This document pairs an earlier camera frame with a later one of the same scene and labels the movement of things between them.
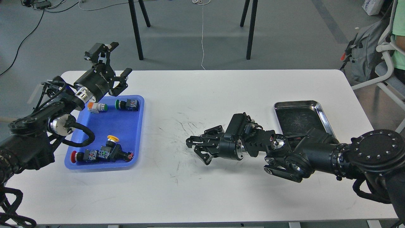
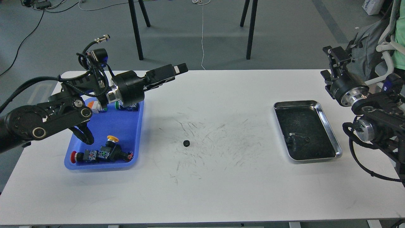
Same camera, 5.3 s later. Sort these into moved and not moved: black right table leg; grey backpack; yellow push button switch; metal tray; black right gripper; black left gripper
Moved: black right gripper; black left gripper
Not moved: black right table leg; grey backpack; metal tray; yellow push button switch
